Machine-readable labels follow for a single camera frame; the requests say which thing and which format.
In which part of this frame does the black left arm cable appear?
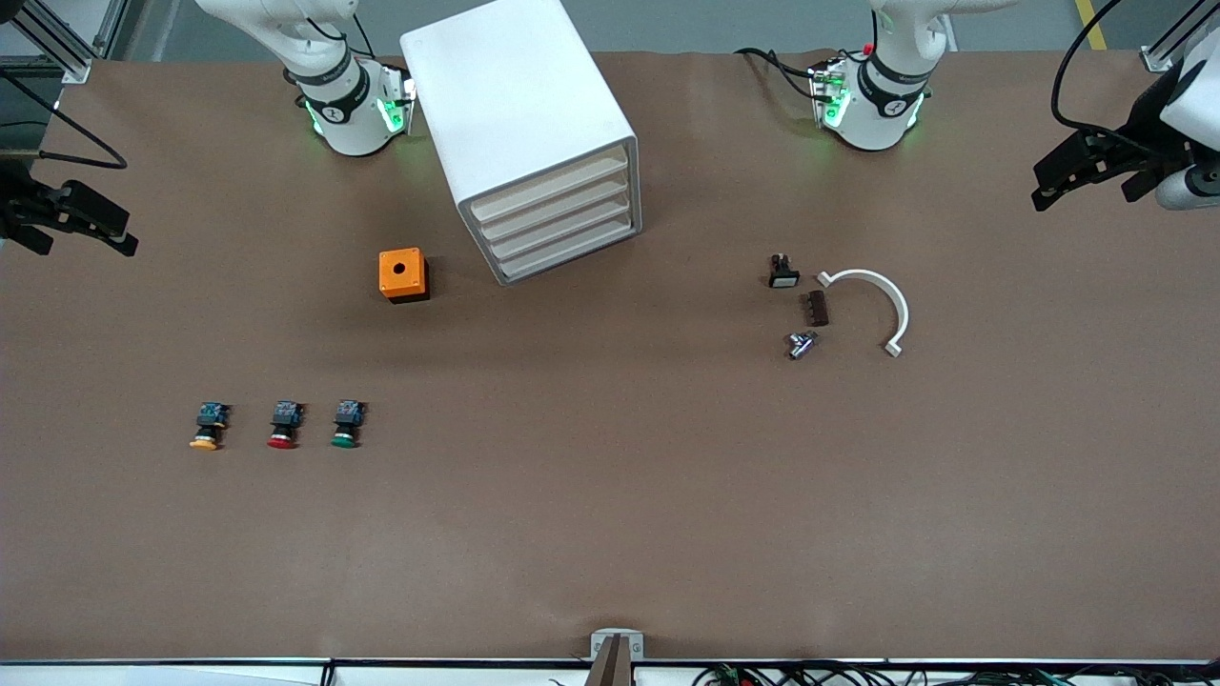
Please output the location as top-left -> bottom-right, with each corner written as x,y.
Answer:
1051,0 -> 1159,158

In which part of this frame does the red push button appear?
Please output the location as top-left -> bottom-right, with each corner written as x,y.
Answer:
267,400 -> 305,450

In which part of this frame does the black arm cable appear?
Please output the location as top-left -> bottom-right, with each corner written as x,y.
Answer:
0,71 -> 129,172
1051,0 -> 1159,158

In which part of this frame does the black base cable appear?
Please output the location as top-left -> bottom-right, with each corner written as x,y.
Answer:
736,48 -> 823,104

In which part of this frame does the white table edge rail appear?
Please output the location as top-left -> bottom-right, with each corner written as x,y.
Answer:
0,657 -> 1220,686

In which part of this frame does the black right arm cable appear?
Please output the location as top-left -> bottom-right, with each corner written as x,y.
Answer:
0,71 -> 129,172

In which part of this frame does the tangled cable bundle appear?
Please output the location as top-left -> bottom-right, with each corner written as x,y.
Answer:
694,661 -> 1220,686

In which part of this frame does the white drawer cabinet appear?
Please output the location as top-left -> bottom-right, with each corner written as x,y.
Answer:
400,0 -> 642,287

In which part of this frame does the white drawer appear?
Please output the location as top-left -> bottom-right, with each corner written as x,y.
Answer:
489,195 -> 635,262
497,216 -> 639,283
472,148 -> 630,224
479,173 -> 632,242

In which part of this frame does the white curved bracket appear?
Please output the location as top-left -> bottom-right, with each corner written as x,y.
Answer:
817,269 -> 910,358

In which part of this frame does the orange button box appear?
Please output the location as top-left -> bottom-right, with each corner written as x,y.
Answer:
378,248 -> 431,305

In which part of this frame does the yellow push button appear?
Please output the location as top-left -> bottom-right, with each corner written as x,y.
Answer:
189,402 -> 232,451

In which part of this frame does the green push button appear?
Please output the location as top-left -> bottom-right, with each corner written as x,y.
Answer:
331,399 -> 368,449

